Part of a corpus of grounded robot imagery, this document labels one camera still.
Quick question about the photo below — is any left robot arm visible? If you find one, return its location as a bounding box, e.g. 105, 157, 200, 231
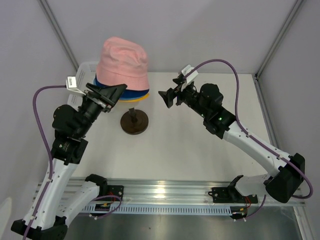
11, 83, 127, 240

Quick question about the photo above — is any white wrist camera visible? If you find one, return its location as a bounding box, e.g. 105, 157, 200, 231
181, 64, 199, 89
65, 76, 85, 96

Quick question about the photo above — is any light blue bucket hat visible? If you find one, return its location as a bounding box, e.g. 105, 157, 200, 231
92, 79, 150, 101

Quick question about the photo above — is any white plastic basket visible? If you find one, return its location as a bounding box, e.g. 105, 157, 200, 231
67, 62, 97, 111

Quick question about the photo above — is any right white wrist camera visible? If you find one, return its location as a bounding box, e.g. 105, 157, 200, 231
181, 64, 199, 89

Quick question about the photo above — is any aluminium side rail right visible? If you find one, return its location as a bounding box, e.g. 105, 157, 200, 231
253, 75, 280, 148

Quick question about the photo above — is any white slotted cable duct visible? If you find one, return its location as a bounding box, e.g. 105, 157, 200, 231
81, 203, 232, 216

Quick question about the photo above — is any dark blue bucket hat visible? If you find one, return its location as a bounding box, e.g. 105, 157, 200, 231
93, 76, 150, 99

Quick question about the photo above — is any pink hat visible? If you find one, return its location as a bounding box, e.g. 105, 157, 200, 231
96, 36, 150, 91

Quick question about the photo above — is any aluminium frame post right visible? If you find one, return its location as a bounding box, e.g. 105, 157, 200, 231
254, 0, 307, 81

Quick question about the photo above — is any aluminium frame post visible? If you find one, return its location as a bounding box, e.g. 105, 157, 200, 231
37, 0, 79, 71
254, 0, 307, 81

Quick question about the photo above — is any aluminium frame post left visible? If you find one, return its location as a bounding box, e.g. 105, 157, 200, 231
37, 0, 79, 71

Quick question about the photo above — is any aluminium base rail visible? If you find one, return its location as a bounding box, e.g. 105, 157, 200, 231
60, 177, 306, 207

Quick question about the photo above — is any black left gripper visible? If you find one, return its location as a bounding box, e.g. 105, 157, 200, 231
76, 82, 128, 137

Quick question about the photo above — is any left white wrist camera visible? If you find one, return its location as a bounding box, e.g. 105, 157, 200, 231
65, 76, 85, 96

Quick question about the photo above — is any yellow bucket hat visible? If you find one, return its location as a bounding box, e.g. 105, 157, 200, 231
119, 93, 150, 103

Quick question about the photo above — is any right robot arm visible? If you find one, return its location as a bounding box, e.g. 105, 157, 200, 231
159, 77, 305, 203

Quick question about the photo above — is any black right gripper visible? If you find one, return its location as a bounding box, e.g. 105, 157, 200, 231
158, 78, 209, 119

